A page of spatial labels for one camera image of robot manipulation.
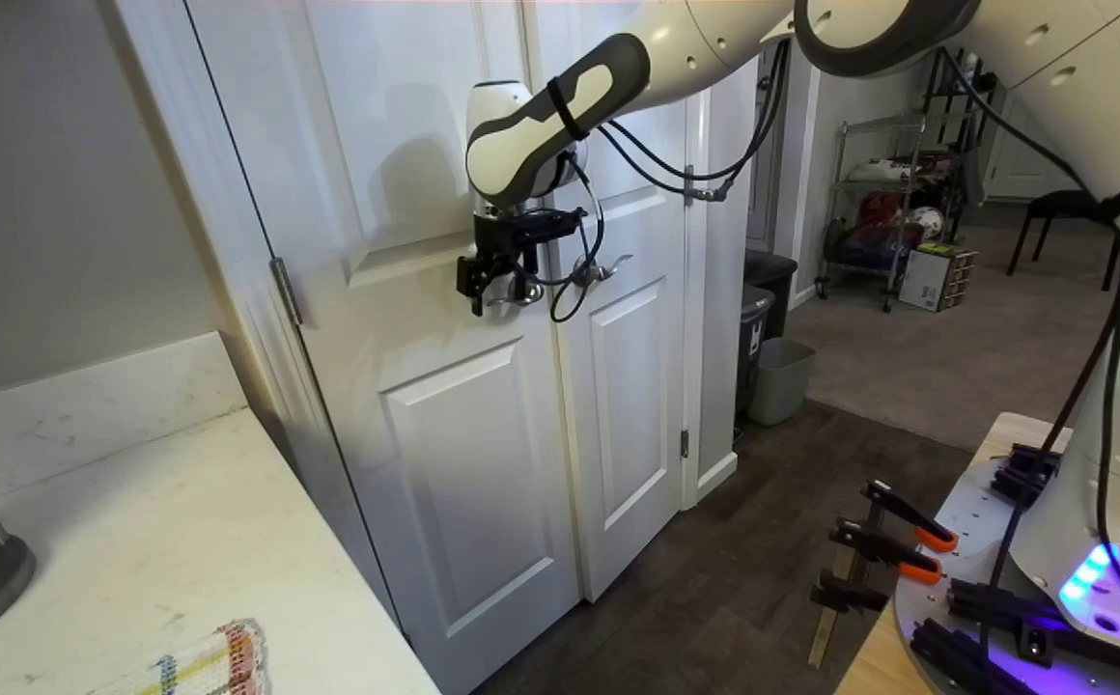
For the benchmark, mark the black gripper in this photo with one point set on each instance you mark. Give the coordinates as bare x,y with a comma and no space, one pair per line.
514,236

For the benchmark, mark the white panel closet door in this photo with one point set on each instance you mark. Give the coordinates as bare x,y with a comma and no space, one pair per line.
631,389
408,448

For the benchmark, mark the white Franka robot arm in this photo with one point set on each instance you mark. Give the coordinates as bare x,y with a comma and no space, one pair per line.
690,51

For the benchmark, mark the metal door hinge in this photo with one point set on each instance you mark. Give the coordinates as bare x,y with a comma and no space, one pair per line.
684,447
286,290
690,186

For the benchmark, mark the dark grey lidded bin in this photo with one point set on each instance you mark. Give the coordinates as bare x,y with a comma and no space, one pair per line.
753,359

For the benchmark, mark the black trash bin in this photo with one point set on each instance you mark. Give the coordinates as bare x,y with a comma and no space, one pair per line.
777,276

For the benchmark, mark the grey trash bin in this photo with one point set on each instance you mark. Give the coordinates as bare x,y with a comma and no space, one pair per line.
784,383

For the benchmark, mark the red cart item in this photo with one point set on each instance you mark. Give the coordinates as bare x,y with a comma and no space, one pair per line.
869,222

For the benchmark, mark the white kitchen counter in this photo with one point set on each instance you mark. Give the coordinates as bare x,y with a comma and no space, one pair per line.
175,515

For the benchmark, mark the white ball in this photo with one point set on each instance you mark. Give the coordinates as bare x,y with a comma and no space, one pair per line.
927,222

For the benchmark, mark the white cardboard box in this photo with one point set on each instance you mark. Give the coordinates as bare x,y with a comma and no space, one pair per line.
934,281

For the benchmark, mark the black clamp jaw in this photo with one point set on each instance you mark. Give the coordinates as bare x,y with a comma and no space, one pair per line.
852,592

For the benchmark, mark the orange black bar clamp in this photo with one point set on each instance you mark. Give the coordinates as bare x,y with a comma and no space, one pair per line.
890,549
909,511

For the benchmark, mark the wooden stick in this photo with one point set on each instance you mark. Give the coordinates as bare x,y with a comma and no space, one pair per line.
824,639

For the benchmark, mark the black shelf rack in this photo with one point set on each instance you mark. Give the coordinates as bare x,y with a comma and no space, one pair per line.
961,119

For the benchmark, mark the grey robot mounting plate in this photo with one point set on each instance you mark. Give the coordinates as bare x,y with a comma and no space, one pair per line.
970,527

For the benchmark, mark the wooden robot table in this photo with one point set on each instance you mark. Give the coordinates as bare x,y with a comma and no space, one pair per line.
869,670

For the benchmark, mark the black connector box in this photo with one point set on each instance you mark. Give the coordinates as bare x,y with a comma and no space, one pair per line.
1026,474

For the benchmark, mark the black chair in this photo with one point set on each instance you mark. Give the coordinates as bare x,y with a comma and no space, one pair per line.
1055,206

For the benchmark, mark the black plate clamp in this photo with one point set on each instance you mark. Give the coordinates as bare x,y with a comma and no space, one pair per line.
1001,609
968,658

